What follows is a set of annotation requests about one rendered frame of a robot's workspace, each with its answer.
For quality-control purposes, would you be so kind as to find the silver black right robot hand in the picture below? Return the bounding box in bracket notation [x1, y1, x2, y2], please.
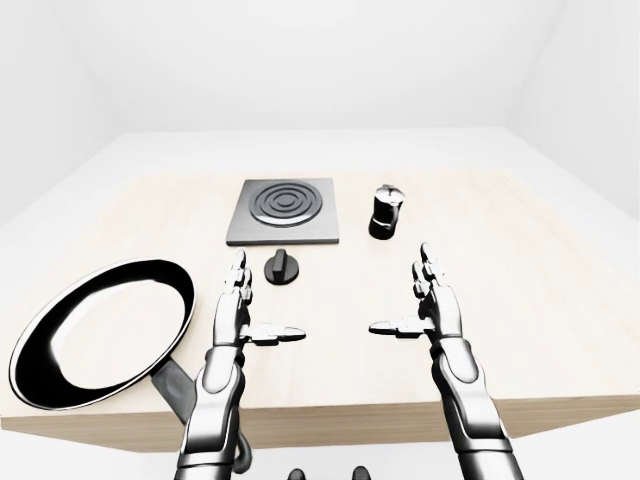
[368, 242, 467, 346]

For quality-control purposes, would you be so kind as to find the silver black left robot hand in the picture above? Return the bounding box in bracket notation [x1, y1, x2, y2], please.
[212, 248, 308, 351]

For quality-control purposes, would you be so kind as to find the round black stove knob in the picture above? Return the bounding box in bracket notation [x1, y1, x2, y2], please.
[263, 247, 302, 287]

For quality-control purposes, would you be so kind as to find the flat dark stove plate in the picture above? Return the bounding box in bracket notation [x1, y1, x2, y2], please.
[225, 176, 341, 247]

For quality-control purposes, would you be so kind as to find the black silver moka pot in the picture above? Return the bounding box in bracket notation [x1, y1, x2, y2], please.
[368, 183, 404, 240]

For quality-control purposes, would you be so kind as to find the black frying pan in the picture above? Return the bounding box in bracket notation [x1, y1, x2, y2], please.
[8, 257, 198, 427]

